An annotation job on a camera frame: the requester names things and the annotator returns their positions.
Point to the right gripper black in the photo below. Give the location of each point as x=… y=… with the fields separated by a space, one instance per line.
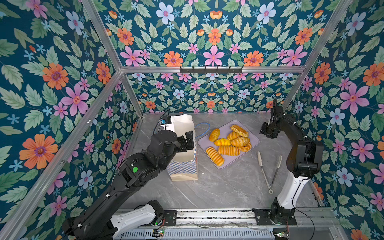
x=263 y=130

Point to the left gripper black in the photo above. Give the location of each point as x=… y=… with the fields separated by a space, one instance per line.
x=187 y=145

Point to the croissant shaped fake bread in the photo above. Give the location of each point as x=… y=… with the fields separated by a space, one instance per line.
x=246 y=148

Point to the blue checkered paper bag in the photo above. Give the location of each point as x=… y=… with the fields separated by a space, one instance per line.
x=184 y=165

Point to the striped fake bread roll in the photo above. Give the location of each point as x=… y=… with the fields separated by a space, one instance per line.
x=233 y=135

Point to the lilac plastic tray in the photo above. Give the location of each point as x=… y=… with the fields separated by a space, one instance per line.
x=204 y=142

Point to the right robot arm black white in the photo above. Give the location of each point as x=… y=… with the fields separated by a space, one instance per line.
x=303 y=162

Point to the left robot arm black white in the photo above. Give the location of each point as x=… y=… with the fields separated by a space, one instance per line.
x=100 y=221

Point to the round golden bread roll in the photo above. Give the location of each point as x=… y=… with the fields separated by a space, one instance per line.
x=214 y=135

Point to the flat crusty bread slice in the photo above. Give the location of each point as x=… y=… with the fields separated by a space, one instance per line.
x=240 y=131

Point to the long striped bread loaf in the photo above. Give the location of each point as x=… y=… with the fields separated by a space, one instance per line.
x=215 y=156

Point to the golden braided bread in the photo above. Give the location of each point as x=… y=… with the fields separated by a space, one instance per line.
x=240 y=142

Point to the yellow small bread roll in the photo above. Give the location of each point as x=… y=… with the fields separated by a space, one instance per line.
x=222 y=142

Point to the striped oblong bread loaf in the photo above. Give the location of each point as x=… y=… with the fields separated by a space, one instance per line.
x=229 y=151

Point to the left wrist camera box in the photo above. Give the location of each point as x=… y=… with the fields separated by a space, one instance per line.
x=165 y=122

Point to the black hook rail on wall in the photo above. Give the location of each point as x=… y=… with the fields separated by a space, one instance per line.
x=209 y=70

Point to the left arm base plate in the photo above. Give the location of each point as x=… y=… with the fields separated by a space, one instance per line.
x=168 y=218

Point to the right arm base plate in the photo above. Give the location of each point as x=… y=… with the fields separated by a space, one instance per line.
x=277 y=217

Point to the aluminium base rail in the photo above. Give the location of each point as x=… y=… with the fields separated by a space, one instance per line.
x=317 y=219

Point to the white perforated cable duct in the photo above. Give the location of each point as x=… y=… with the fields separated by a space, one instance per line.
x=197 y=234

